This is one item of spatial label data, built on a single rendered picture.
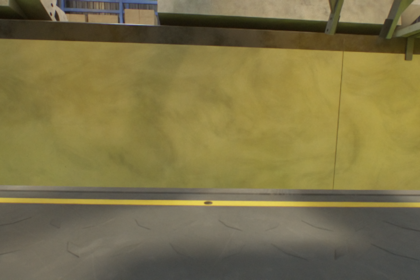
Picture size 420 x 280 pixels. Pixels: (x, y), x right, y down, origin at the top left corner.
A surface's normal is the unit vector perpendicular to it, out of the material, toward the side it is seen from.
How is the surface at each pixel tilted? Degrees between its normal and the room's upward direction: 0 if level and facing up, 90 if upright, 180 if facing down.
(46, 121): 90
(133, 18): 90
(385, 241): 0
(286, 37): 90
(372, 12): 80
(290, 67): 90
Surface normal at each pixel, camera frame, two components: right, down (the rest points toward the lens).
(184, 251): 0.01, -0.99
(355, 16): 0.08, -0.06
